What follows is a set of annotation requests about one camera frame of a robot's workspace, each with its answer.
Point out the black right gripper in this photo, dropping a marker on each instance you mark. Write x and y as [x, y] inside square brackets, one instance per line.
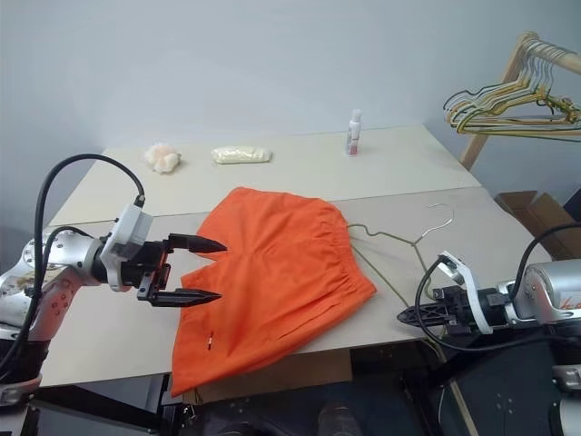
[456, 309]

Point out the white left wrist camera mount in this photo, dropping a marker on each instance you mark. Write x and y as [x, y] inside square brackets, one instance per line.
[129, 231]

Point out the open cardboard box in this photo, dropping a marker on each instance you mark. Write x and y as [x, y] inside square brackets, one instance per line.
[544, 213]

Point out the black robot body panel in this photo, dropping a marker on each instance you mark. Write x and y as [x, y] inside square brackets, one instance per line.
[508, 390]

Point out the small clear bottle pink label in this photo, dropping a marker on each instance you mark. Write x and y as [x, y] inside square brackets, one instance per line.
[354, 136]

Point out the peach fluffy ball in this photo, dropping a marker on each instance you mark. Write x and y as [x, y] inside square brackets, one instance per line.
[161, 156]

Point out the wooden clothes rack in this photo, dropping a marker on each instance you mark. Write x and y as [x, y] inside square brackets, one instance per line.
[474, 145]

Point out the orange shorts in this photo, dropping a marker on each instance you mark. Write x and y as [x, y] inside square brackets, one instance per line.
[281, 272]

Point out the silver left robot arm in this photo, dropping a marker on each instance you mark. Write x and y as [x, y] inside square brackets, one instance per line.
[68, 254]

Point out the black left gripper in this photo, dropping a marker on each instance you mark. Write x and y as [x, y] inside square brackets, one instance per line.
[152, 272]

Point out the pale yellow plastic packet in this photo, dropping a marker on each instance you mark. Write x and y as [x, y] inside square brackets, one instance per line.
[240, 155]

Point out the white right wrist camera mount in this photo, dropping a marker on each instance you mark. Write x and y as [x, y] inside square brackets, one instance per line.
[472, 290]

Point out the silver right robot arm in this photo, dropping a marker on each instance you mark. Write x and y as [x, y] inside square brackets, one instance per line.
[544, 286]

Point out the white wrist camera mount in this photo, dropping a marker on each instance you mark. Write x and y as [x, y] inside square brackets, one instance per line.
[129, 231]
[472, 290]

